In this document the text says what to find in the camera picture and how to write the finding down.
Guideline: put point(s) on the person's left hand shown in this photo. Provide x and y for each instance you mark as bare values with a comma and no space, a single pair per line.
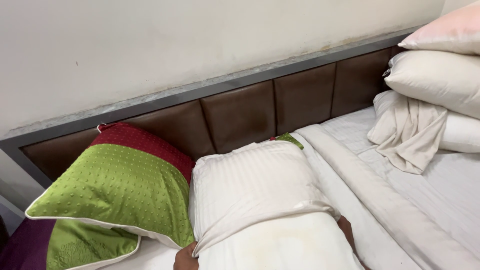
185,259

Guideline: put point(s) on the person's right hand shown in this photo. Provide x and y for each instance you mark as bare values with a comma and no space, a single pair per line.
346,231

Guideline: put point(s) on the white pillow with yellowish stains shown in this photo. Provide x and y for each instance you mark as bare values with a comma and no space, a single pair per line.
281,243

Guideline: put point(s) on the white striped pillowcase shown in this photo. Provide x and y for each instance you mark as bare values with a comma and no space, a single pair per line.
255,187

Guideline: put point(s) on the folded white blanket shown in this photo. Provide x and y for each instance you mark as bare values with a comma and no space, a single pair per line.
378,202

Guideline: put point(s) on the white bed sheet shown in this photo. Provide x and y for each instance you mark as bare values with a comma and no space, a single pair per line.
431,195

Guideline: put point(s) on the green and red dotted cushion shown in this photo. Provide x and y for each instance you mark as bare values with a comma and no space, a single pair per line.
116,183
289,139

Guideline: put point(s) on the green and purple embroidered cushion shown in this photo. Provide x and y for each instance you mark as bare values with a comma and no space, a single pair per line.
71,245

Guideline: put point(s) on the crumpled cream pillowcase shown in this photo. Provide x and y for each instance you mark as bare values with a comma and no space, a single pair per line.
408,131

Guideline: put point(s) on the cream pillow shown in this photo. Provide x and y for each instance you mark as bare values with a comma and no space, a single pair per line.
435,80

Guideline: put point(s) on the pink pillow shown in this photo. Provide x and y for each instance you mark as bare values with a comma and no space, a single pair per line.
446,33

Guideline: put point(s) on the brown padded headboard, grey frame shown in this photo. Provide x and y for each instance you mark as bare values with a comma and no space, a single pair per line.
240,112

